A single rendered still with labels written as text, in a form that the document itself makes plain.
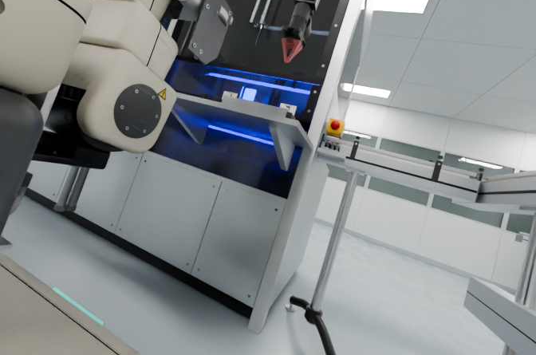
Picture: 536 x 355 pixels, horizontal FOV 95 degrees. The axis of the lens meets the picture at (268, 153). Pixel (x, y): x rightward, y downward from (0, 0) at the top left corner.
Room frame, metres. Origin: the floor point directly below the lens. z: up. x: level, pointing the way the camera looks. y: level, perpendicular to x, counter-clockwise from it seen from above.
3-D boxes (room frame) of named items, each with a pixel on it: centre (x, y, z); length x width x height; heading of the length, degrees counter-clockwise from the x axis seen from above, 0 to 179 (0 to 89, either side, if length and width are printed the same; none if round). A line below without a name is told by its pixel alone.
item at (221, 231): (1.96, 0.60, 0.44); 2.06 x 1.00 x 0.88; 71
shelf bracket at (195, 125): (1.19, 0.43, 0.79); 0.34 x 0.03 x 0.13; 161
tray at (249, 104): (1.01, 0.04, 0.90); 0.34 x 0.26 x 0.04; 161
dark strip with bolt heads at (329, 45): (1.18, -0.13, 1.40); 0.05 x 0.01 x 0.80; 71
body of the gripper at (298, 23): (0.82, 0.04, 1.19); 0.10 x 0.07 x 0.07; 161
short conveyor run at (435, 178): (1.19, -0.59, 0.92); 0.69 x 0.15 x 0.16; 71
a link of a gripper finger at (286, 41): (0.83, 0.03, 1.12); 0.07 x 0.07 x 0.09; 71
